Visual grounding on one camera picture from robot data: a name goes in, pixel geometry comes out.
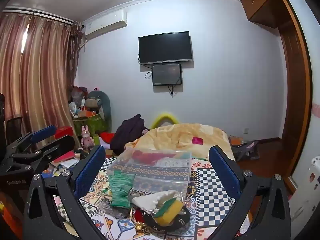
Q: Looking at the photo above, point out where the pile of books and papers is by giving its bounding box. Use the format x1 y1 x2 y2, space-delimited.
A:
46 150 84 177

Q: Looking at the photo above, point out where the white curtain rail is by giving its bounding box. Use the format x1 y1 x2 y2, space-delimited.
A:
2 6 83 27

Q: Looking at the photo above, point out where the white air conditioner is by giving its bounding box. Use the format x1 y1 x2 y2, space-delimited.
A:
82 9 128 41

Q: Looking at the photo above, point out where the black beaded bag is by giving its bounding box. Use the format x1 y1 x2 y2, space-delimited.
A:
130 204 192 234

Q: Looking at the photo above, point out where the white knitted cloth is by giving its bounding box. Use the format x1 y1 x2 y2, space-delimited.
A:
155 156 188 167

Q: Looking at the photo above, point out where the clear plastic storage box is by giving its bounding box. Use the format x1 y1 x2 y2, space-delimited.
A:
107 148 192 197

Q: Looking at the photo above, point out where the pink bunny toy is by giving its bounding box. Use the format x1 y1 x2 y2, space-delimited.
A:
81 125 94 147

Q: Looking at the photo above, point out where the black mesh chair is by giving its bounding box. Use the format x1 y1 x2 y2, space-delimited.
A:
5 117 23 144

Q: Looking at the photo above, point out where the red flat box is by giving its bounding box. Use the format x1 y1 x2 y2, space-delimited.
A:
54 127 75 140

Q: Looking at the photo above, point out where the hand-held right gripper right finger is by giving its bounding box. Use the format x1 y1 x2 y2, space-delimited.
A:
209 145 292 240

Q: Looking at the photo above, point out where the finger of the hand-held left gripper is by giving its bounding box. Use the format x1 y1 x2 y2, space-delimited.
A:
6 125 57 153
5 135 76 167

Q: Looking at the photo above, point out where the green knitted cloth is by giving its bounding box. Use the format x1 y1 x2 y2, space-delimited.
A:
108 170 136 208

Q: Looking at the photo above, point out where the brown wooden wardrobe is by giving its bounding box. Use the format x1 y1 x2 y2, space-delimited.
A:
240 0 313 194

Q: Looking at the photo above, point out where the patterned bed blanket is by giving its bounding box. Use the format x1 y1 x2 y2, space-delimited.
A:
42 154 250 240

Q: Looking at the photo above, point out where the dark purple clothing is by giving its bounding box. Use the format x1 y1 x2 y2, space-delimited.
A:
110 114 151 156

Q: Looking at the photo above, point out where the yellow green sponge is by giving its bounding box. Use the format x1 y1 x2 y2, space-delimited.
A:
153 197 184 227

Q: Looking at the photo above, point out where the white drawstring pouch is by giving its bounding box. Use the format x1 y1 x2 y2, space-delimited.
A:
131 190 184 214

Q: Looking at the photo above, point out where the black wall television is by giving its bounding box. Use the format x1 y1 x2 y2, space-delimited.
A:
138 31 194 66

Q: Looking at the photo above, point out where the red knitted cloth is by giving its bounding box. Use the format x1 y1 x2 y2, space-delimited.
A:
132 150 163 166

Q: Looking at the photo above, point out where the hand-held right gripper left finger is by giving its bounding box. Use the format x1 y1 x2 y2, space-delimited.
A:
23 145 108 240

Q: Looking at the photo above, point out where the yellow quilt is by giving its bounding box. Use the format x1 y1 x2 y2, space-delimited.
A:
124 123 236 163

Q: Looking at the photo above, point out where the pink striped curtain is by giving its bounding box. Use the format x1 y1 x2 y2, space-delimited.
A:
0 12 86 155

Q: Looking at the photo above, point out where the yellow ring cushion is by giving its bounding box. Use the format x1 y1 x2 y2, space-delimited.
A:
150 113 179 129

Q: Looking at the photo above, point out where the small black wall monitor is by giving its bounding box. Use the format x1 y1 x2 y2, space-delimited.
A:
152 63 182 86

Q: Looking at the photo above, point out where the white appliance with stickers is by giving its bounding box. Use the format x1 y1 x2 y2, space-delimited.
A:
287 155 320 227

